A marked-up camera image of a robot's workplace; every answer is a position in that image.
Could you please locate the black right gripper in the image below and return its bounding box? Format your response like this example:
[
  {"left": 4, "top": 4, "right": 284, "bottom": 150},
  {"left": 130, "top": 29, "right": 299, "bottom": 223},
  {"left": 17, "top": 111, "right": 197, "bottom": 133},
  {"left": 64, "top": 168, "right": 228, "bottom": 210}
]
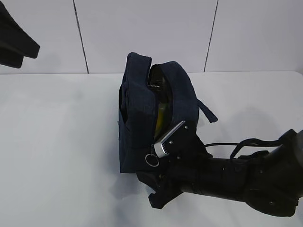
[{"left": 136, "top": 122, "right": 227, "bottom": 204}]

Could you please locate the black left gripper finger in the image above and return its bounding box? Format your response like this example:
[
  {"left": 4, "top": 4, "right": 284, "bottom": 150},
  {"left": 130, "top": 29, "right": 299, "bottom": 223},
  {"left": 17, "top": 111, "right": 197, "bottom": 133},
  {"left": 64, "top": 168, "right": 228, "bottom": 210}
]
[
  {"left": 0, "top": 45, "right": 24, "bottom": 69},
  {"left": 0, "top": 3, "right": 40, "bottom": 59}
]

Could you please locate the silver zipper pull ring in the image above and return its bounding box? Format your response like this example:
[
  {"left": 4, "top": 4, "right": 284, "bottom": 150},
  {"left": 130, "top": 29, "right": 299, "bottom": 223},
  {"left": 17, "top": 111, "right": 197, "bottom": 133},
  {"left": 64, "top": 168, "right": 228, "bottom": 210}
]
[{"left": 145, "top": 144, "right": 159, "bottom": 167}]

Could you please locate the dark blue lunch bag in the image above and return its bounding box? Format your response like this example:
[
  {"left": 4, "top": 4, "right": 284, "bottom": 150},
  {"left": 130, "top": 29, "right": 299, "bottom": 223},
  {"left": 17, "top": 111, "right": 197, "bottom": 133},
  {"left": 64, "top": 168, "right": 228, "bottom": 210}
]
[{"left": 118, "top": 52, "right": 218, "bottom": 173}]

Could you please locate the yellow lemon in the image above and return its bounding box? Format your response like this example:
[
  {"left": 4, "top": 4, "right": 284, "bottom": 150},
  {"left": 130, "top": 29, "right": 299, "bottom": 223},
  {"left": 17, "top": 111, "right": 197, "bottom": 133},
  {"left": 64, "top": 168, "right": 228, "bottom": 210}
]
[{"left": 154, "top": 107, "right": 167, "bottom": 138}]

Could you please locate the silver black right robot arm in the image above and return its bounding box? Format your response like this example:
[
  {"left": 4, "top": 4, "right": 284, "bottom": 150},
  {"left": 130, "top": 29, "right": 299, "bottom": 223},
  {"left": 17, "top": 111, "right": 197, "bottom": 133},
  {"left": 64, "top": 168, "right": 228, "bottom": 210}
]
[{"left": 136, "top": 123, "right": 303, "bottom": 217}]

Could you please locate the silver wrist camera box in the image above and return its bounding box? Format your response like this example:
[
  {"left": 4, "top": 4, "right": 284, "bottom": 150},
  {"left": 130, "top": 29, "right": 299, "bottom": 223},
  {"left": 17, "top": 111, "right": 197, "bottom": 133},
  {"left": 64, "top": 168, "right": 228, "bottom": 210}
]
[{"left": 154, "top": 121, "right": 186, "bottom": 158}]

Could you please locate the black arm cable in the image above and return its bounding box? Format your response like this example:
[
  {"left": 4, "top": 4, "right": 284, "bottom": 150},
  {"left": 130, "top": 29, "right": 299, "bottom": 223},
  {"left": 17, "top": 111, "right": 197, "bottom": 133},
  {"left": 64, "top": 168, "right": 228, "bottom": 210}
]
[{"left": 204, "top": 138, "right": 285, "bottom": 160}]

